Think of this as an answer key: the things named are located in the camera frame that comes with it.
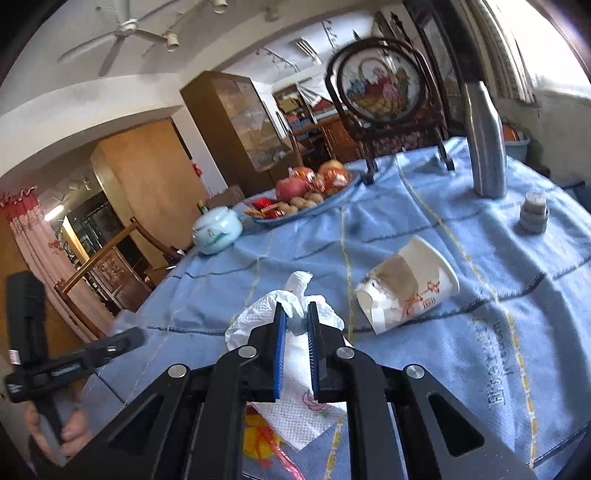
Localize glass display cabinet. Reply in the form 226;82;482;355
180;71;296;174

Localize round embroidered table screen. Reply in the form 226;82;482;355
324;38;455;185

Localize wrapped orange fruit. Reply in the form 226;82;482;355
318;160;350;192

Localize stained white paper cup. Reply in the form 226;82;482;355
355;234;461;335

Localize tall dark framed cabinet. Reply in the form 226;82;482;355
404;0;476;134

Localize white ceiling fan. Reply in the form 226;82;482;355
58;0;181;77

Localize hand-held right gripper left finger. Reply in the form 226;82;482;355
44;302;289;480

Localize small cardboard box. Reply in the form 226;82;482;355
206;185;245;208

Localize blue fruit plate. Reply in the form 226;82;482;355
249;170;363;225

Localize stainless steel bottle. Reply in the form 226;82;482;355
462;80;509;199

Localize pile of walnuts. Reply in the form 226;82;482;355
277;191;324;215

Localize plywood partition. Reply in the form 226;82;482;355
91;117;208;245

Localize celadon lidded jar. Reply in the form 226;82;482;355
191;206;243;256

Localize curved wooden armchair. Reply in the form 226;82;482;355
54;217;183;340

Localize red candy packets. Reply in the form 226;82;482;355
252;198;288;219

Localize blue striped tablecloth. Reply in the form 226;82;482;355
81;136;591;480

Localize teal plastic basin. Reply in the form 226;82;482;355
503;136;532;160

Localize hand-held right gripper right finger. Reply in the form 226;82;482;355
307;301;539;480

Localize person's left hand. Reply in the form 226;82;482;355
25;387;95;464

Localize fluorescent ceiling light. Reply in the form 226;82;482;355
295;39;321;65

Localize dark glass door cabinet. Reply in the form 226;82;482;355
60;191;125;259

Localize striped window curtain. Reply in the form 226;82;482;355
471;0;536;104

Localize red apple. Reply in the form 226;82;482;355
276;178;308;200

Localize white paper napkin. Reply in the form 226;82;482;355
225;271;348;450

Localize floral door curtain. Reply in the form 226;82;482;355
0;185;116;342

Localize stacked small cups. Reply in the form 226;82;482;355
519;191;550;234

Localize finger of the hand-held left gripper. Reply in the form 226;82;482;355
69;327;146;370
6;271;47;370

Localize wooden sideboard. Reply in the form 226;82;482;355
318;115;363;160

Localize white hanging cloth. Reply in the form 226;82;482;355
298;78;335;104

